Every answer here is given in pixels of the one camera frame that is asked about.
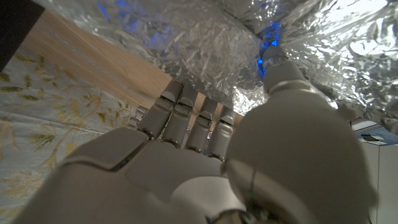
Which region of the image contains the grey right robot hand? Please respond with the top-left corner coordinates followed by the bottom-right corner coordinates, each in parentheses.
top-left (12, 46), bottom-right (377, 224)

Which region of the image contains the crinkled aluminum foil roll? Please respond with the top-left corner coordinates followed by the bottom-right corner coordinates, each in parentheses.
top-left (32, 0), bottom-right (398, 134)

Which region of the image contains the black rectangular package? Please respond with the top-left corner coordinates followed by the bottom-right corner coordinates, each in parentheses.
top-left (0, 0), bottom-right (46, 72)

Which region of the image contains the floral light blue backdrop cloth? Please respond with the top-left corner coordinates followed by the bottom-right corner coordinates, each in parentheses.
top-left (0, 46), bottom-right (138, 224)

